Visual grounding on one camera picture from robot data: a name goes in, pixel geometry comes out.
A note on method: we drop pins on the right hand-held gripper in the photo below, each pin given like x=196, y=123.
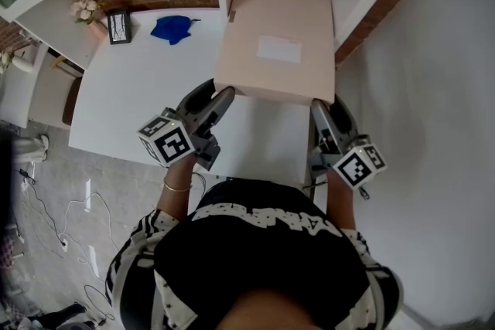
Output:
x=357, y=166

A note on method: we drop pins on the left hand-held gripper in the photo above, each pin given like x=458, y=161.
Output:
x=166, y=143

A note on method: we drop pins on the beige cardboard box object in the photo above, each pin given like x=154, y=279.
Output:
x=270, y=19

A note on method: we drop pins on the person's left forearm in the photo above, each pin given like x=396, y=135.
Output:
x=176, y=201

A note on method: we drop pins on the person's right forearm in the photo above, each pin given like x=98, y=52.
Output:
x=340, y=205

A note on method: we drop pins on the blue cloth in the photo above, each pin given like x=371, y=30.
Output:
x=170, y=29

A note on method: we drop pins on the pink vase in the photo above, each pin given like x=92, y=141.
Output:
x=98, y=30

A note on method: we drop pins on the brown chair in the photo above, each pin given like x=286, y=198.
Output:
x=72, y=100

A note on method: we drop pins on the person's black white shirt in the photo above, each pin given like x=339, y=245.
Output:
x=251, y=251

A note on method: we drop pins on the pink flower bouquet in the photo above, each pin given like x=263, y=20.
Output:
x=83, y=5

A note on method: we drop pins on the white power plug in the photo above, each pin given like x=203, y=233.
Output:
x=63, y=243

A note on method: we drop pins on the white flower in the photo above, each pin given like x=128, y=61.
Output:
x=4, y=60

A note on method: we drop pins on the black picture frame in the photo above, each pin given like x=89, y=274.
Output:
x=119, y=28

